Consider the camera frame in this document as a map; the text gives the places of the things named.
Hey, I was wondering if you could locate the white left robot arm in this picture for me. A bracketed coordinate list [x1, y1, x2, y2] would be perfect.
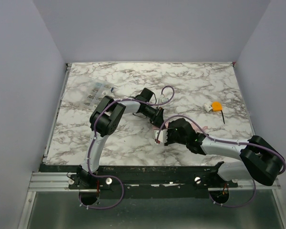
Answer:
[76, 88, 171, 187]

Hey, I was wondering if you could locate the small white orange object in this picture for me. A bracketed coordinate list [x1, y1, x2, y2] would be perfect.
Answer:
[203, 101, 225, 124]

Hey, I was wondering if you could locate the pink folding umbrella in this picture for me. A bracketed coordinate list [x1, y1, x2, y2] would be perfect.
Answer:
[164, 118, 202, 133]

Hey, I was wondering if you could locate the aluminium frame rail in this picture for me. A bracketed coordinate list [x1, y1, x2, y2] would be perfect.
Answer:
[20, 62, 285, 229]

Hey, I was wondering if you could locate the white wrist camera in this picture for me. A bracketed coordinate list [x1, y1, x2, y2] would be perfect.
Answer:
[153, 129, 167, 145]
[157, 94, 169, 104]

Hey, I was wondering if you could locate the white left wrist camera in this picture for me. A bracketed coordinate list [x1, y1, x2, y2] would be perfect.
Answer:
[157, 94, 169, 104]

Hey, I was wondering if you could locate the clear plastic organizer box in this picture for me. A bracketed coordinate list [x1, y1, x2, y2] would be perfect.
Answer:
[82, 80, 114, 108]

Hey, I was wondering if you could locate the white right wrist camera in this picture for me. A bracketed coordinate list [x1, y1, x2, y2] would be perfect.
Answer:
[153, 129, 167, 145]

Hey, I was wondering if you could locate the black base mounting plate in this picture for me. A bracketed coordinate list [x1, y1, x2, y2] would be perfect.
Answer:
[39, 162, 238, 202]

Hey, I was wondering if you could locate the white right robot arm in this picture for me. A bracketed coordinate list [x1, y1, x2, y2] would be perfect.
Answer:
[165, 117, 286, 186]

